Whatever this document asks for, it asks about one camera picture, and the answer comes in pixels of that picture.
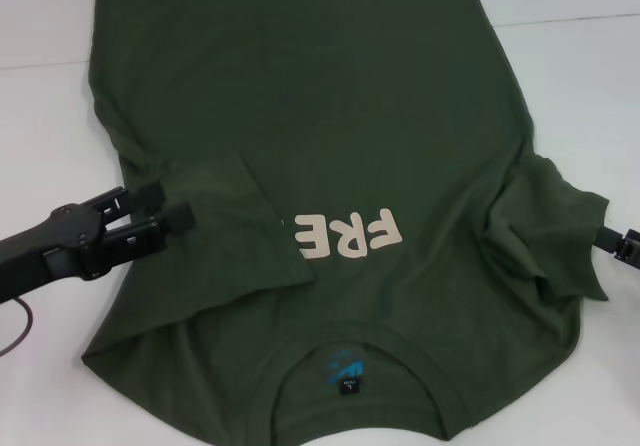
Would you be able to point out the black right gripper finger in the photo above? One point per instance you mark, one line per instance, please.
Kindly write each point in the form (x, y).
(633, 234)
(615, 243)

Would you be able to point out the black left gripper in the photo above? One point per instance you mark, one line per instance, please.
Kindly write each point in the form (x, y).
(55, 248)

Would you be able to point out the dark green FREE! t-shirt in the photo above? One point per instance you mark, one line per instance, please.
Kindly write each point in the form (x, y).
(350, 91)

